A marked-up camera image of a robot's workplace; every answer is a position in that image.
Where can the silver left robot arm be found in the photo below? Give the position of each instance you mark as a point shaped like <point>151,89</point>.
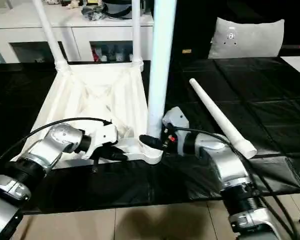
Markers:
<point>52,142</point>

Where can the small plush toy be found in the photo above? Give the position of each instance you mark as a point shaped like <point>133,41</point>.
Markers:
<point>73,3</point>

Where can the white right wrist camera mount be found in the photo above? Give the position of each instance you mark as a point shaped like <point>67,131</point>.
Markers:
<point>176,118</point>

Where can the white plastic table leg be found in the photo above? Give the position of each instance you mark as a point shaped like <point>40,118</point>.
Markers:
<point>216,110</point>
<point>50,35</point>
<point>136,32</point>
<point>161,62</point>

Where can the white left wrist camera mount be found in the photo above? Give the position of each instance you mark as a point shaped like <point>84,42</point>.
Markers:
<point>105,135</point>

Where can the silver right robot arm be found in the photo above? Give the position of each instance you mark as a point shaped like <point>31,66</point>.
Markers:
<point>225,160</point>

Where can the black table mat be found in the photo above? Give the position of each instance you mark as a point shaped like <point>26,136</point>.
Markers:
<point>265,100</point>

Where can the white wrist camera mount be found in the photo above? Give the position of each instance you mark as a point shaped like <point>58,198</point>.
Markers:
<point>176,118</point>
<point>105,135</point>

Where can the white plastic table top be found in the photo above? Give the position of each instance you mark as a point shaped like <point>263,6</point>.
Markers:
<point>65,100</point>

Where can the white pillow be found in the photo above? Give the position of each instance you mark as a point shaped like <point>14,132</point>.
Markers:
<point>252,42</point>

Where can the white glass-door cabinet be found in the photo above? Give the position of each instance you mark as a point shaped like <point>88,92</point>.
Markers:
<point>40,30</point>

